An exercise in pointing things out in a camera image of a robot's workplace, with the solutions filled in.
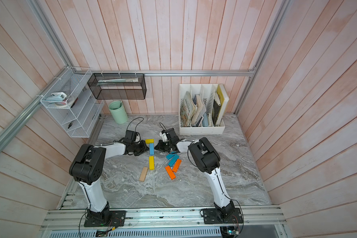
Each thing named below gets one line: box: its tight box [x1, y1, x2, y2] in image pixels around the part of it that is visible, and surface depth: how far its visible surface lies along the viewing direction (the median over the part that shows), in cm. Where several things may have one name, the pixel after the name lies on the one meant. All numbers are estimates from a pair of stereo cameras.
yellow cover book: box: [215, 83, 230, 126], surface depth 100 cm
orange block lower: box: [164, 165, 176, 180], surface depth 92 cm
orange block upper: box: [172, 158, 182, 173], surface depth 94 cm
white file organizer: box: [178, 83, 226, 136], surface depth 106 cm
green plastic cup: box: [108, 100, 129, 125], surface depth 112 cm
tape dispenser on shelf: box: [45, 91, 71, 107], surface depth 71 cm
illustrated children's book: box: [179, 90, 198, 128], surface depth 106 cm
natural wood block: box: [138, 166, 149, 182], surface depth 90 cm
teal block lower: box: [168, 154, 180, 168], surface depth 96 cm
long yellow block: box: [148, 155, 156, 171], surface depth 94 cm
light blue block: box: [149, 142, 155, 156], surface depth 101 cm
